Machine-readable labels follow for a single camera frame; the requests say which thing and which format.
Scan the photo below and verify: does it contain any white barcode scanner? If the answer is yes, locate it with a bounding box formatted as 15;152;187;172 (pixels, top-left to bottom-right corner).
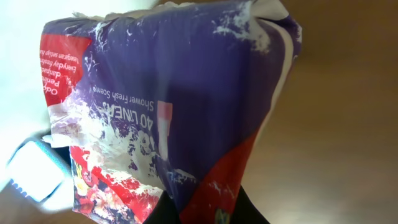
6;137;74;213

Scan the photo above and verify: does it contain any purple snack packet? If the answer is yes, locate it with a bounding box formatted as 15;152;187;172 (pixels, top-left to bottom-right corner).
39;1;302;224

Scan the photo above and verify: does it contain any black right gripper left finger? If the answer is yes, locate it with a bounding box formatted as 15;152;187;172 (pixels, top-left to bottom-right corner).
144;192;181;224

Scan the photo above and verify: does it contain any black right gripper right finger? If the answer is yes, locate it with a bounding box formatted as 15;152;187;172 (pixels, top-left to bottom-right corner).
230;186;270;224

